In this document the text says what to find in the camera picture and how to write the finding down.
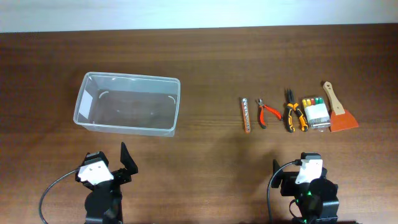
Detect clear plastic container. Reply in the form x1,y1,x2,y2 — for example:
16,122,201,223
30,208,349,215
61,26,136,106
73,72,181,137

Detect clear case of screwdriver bits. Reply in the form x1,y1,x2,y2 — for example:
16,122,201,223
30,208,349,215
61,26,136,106
302,96,331,129

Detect orange black long-nose pliers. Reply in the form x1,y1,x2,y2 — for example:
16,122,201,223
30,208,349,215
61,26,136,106
286,89,309,133

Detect red handled wire cutters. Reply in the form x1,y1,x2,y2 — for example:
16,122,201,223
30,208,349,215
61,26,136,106
257,98,283,129

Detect orange scraper with wooden handle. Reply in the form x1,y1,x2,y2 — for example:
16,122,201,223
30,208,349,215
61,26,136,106
323,82,359,132

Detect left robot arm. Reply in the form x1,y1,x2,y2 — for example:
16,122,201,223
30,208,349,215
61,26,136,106
75,142,138,224

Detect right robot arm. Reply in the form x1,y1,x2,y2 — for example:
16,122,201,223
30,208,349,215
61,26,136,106
267,159,340,224

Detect orange socket bit rail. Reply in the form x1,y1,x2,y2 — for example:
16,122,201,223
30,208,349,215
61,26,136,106
241,98,251,134

